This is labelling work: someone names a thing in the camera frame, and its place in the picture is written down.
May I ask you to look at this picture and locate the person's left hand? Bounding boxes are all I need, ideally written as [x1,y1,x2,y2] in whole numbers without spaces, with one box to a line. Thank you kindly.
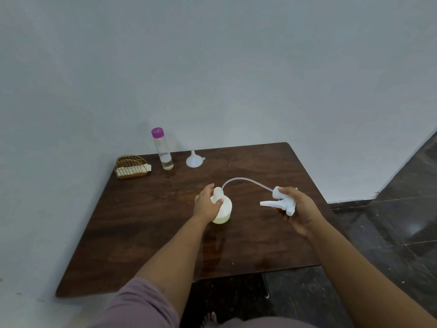
[193,183,224,225]

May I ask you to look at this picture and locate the person's right hand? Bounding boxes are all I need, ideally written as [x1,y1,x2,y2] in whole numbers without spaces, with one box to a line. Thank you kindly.
[278,186,325,240]

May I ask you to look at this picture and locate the white plastic spray bottle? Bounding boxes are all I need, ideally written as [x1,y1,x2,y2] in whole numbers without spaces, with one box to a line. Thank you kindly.
[210,186,233,225]

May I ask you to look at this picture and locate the white spray trigger with tube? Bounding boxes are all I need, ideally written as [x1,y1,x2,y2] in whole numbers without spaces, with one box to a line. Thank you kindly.
[221,177,298,217]

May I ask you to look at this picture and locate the white plastic funnel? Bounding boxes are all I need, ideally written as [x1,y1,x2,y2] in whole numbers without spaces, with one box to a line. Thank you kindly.
[186,149,206,168]

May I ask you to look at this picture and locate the clear plastic bottle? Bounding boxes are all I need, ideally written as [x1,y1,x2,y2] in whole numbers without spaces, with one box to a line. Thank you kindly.
[152,136,174,171]

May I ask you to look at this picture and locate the person's right forearm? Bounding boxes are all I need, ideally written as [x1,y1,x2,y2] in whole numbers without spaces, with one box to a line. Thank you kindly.
[307,218,437,328]

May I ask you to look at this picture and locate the person's left forearm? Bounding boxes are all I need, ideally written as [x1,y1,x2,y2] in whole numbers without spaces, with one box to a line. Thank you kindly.
[135,215,211,318]

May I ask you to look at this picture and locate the person's mauve shirt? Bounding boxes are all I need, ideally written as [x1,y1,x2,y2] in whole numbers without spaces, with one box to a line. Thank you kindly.
[87,277,318,328]

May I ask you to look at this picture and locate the white folded napkins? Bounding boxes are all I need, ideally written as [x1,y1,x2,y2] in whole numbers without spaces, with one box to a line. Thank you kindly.
[115,164,152,177]

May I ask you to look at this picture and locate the gold wire napkin holder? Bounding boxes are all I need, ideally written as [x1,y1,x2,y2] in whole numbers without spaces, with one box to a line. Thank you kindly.
[114,154,152,180]

